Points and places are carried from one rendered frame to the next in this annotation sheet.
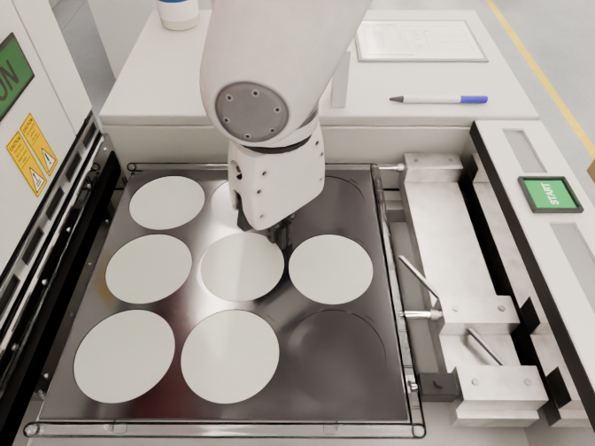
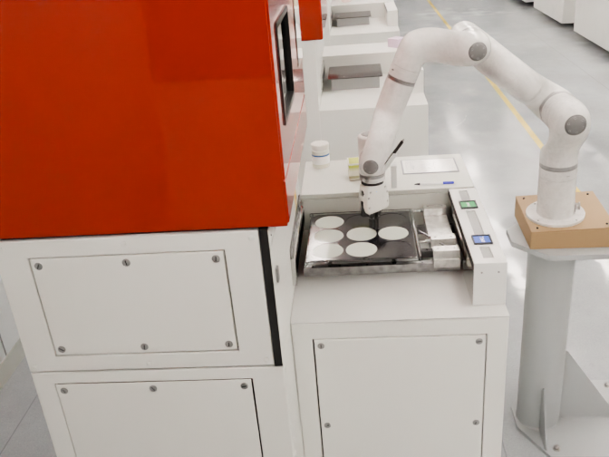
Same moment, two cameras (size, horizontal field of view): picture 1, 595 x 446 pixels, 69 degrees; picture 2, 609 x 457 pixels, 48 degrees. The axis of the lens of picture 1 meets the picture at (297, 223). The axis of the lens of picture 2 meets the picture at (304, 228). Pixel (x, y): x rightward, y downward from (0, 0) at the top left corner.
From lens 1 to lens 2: 1.86 m
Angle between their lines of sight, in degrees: 24
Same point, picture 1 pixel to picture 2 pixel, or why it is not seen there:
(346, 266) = (399, 232)
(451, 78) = (441, 177)
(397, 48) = (420, 169)
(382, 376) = (410, 250)
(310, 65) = (381, 156)
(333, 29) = (385, 150)
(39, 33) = not seen: hidden behind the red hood
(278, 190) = (374, 199)
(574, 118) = not seen: outside the picture
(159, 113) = (323, 193)
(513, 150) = (461, 196)
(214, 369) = (357, 251)
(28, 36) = not seen: hidden behind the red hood
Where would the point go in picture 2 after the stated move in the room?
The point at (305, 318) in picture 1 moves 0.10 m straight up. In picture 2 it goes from (385, 242) to (384, 214)
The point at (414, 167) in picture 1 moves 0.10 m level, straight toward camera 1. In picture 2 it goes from (426, 208) to (420, 219)
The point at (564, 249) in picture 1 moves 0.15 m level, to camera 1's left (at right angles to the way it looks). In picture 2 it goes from (468, 216) to (422, 218)
